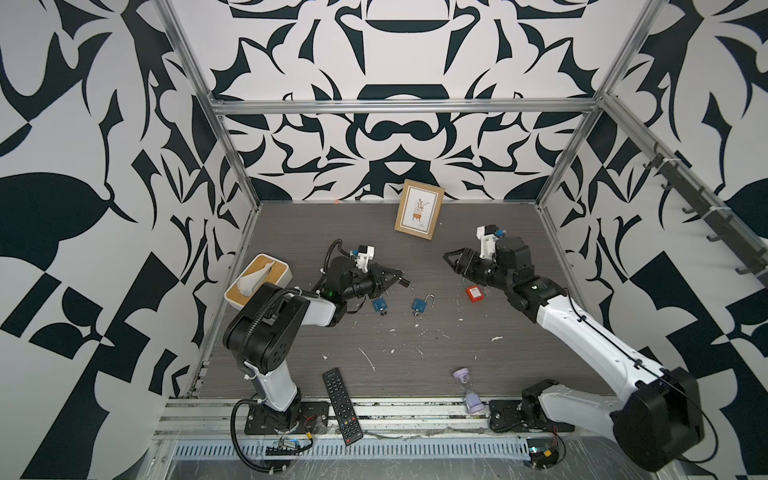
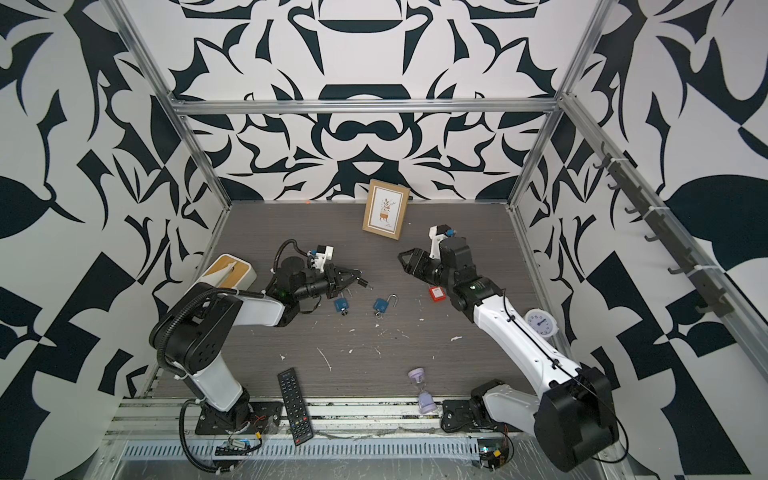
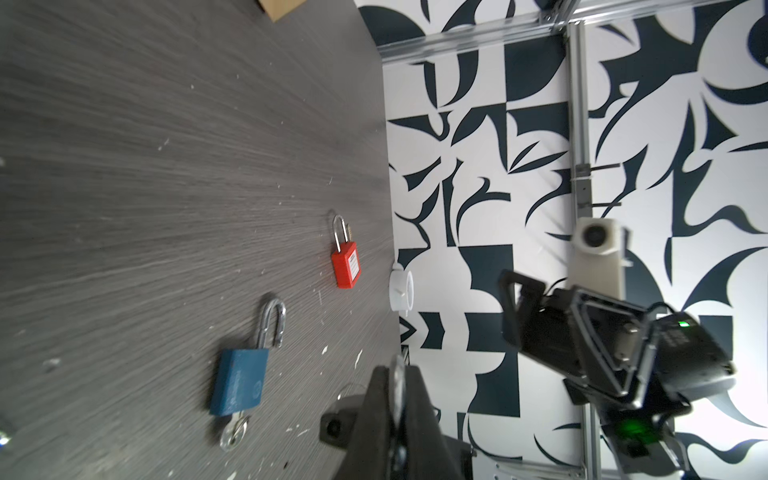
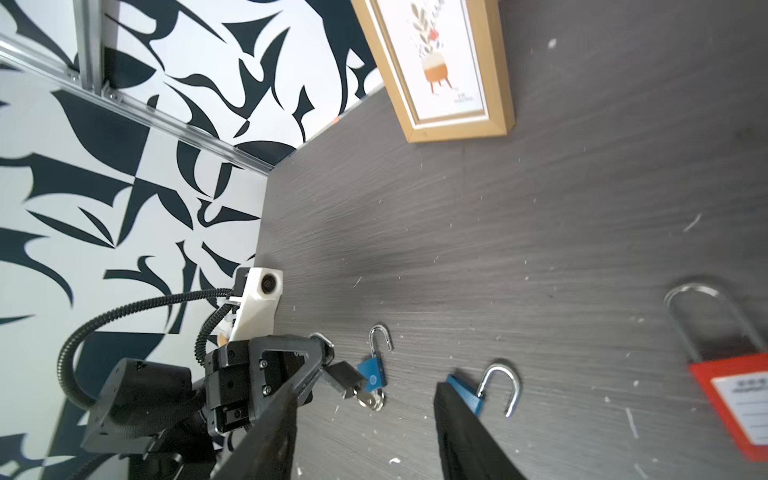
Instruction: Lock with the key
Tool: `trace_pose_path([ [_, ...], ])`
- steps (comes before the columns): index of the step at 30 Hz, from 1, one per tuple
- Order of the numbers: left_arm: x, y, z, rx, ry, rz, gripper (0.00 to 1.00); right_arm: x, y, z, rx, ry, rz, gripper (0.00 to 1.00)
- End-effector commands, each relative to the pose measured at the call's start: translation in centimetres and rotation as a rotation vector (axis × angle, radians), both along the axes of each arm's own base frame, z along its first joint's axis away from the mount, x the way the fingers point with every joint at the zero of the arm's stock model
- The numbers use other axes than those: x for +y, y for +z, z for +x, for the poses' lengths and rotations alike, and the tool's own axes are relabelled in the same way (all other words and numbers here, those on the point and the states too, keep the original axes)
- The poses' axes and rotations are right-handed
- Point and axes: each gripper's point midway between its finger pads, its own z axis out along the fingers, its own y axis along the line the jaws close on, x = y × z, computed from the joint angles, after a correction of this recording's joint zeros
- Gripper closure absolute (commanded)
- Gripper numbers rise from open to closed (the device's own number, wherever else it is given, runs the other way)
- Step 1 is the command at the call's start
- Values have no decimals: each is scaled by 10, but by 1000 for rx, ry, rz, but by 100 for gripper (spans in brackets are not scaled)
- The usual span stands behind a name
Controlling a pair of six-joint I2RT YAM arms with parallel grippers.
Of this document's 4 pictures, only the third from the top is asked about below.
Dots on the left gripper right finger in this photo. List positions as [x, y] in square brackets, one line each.
[428, 456]

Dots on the white round clock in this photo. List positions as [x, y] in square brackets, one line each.
[401, 290]

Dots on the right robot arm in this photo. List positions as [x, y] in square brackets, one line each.
[638, 372]

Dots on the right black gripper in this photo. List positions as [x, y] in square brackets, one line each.
[593, 339]

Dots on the red padlock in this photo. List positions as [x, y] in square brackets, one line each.
[344, 258]

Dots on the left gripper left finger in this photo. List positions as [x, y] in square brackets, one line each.
[371, 450]

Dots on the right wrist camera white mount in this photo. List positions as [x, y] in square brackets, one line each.
[598, 259]

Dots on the wooden picture frame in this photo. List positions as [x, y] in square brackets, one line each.
[277, 9]

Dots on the blue padlock middle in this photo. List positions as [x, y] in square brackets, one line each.
[241, 373]

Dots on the small black padlock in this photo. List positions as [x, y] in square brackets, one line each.
[338, 421]

